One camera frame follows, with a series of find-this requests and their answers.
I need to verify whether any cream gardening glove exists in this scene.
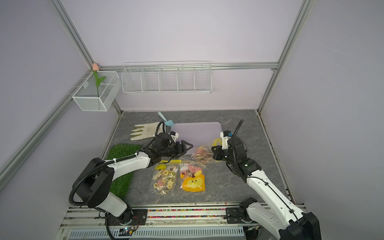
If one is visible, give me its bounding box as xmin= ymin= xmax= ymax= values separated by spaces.
xmin=130 ymin=122 xmax=165 ymax=141

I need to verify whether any green artificial grass mat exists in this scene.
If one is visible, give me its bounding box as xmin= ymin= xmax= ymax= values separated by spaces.
xmin=107 ymin=144 xmax=142 ymax=199

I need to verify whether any white wire wall shelf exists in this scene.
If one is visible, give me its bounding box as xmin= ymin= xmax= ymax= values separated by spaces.
xmin=122 ymin=61 xmax=213 ymax=94

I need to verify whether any lilac plastic tray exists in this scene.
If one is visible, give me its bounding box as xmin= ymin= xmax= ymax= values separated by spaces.
xmin=171 ymin=122 xmax=223 ymax=155

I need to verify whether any clear ziploc bag of cookies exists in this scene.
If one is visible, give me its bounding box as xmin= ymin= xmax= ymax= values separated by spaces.
xmin=192 ymin=138 xmax=222 ymax=165

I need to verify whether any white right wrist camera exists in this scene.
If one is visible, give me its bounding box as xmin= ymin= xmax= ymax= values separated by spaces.
xmin=220 ymin=131 xmax=233 ymax=150

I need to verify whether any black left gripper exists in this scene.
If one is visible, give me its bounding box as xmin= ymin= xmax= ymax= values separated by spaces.
xmin=160 ymin=140 xmax=193 ymax=159

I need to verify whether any light blue garden trowel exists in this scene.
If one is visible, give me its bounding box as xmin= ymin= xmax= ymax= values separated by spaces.
xmin=158 ymin=112 xmax=175 ymax=127

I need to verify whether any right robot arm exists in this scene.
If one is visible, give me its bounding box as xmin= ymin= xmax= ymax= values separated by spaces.
xmin=212 ymin=120 xmax=322 ymax=240

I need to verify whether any ziploc bag with small cookies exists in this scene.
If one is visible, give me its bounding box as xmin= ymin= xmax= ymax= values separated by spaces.
xmin=151 ymin=160 xmax=182 ymax=195

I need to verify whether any ziploc bag with yellow toy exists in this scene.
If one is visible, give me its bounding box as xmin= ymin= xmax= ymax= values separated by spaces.
xmin=179 ymin=162 xmax=206 ymax=193

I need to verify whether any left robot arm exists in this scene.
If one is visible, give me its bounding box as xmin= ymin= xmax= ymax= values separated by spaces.
xmin=69 ymin=121 xmax=193 ymax=224

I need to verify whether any artificial pink tulip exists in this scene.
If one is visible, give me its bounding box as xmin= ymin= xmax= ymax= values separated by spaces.
xmin=92 ymin=63 xmax=106 ymax=97

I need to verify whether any white mesh wall box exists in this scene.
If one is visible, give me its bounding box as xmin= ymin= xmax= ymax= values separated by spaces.
xmin=72 ymin=71 xmax=122 ymax=112

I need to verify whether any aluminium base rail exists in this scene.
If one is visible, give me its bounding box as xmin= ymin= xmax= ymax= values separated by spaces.
xmin=55 ymin=202 xmax=275 ymax=240

